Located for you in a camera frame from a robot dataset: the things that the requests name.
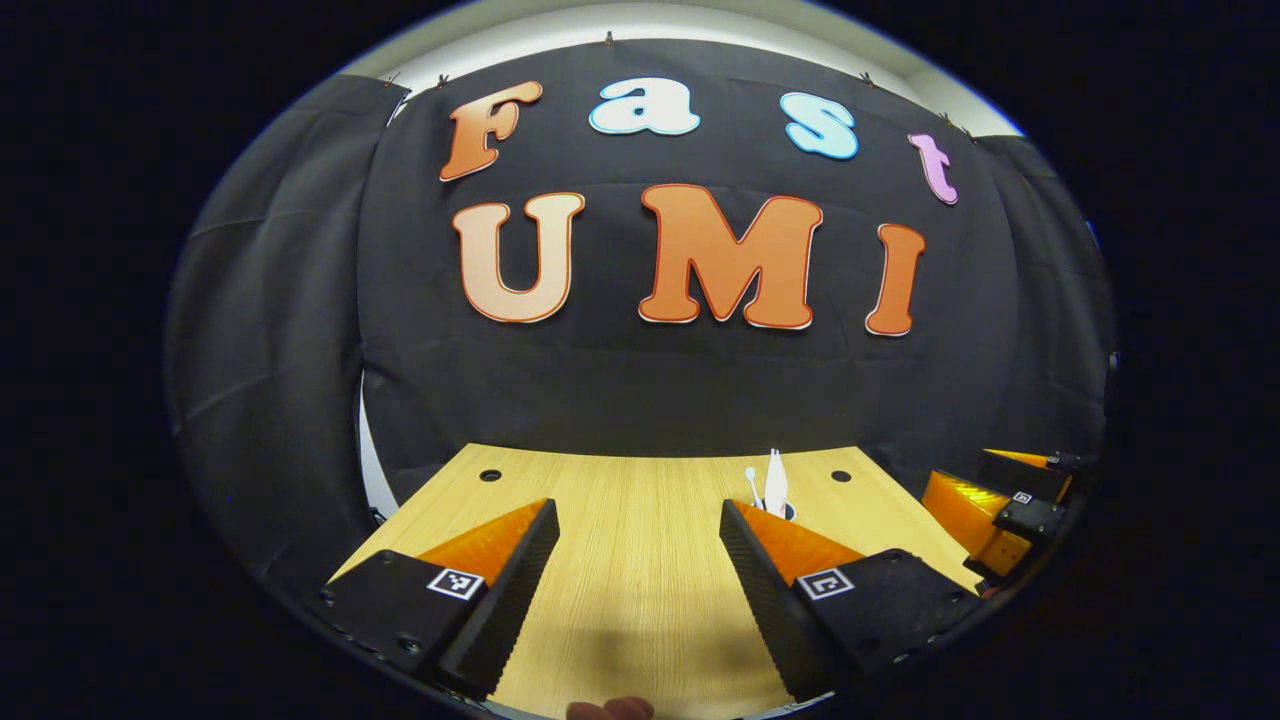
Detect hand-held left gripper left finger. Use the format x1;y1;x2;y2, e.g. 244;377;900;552
320;497;561;701

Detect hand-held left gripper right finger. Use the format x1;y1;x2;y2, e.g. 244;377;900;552
718;498;986;704

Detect white toothpaste tube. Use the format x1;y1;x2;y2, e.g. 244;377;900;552
764;448;790;519

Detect wooden desktop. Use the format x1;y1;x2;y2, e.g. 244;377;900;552
330;443;986;719

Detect black backdrop cloth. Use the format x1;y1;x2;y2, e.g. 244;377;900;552
165;40;1116;601

